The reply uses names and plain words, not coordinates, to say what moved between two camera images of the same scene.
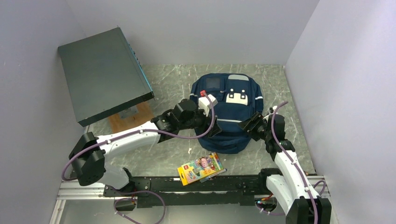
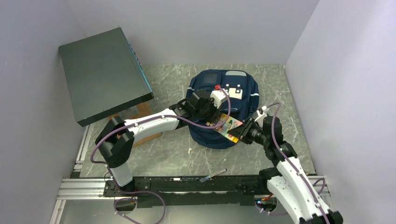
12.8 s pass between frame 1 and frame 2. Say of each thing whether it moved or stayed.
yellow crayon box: moved
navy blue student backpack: stayed
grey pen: stayed
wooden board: stayed
